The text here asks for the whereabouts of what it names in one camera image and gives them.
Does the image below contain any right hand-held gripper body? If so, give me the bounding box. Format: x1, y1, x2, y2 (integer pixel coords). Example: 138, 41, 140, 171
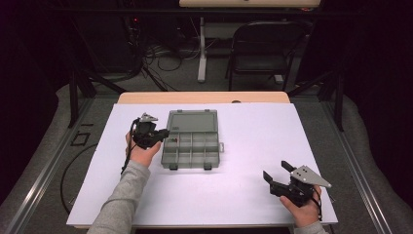
268, 164, 333, 209

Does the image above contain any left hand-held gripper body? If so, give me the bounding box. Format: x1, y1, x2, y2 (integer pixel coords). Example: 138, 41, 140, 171
131, 112, 164, 151

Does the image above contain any grey plastic compartment organizer box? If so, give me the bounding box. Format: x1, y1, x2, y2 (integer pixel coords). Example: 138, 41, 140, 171
161, 108, 225, 172

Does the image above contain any person's left hand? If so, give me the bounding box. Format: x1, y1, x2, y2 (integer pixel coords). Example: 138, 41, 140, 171
125, 131, 163, 169

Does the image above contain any person's right hand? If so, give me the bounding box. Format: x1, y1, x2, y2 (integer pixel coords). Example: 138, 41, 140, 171
279, 184, 322, 229

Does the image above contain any white board table cover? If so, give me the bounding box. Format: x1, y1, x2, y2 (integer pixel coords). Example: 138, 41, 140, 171
65, 102, 339, 229

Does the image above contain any wooden table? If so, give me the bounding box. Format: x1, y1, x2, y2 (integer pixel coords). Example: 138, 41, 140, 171
116, 91, 291, 105

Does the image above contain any black metal stand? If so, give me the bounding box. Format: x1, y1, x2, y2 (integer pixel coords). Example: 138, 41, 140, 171
66, 68, 129, 130
286, 68, 346, 133

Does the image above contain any white-legged desk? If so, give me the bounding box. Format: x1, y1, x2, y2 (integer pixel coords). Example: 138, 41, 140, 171
178, 0, 322, 84

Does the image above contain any dark equipment with red light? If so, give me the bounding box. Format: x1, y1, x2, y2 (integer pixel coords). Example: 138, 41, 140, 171
122, 14, 145, 45

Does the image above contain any black folding chair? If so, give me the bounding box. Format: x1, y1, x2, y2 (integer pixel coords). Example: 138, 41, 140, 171
225, 20, 308, 93

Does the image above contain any left hand-held gripper cable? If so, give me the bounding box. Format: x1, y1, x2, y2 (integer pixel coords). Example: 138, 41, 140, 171
120, 118, 140, 176

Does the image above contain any hand-held gripper cable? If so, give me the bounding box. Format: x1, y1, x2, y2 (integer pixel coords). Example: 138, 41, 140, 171
120, 118, 140, 176
311, 187, 324, 222

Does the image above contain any right hand-held gripper cable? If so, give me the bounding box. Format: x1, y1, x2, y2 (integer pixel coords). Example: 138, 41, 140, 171
311, 187, 324, 222

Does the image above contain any aluminium floor rail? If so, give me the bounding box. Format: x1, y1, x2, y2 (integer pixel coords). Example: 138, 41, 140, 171
319, 99, 394, 234
5, 97, 95, 234

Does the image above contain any tangle of floor cables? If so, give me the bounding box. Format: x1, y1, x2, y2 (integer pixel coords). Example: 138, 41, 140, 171
141, 38, 203, 73

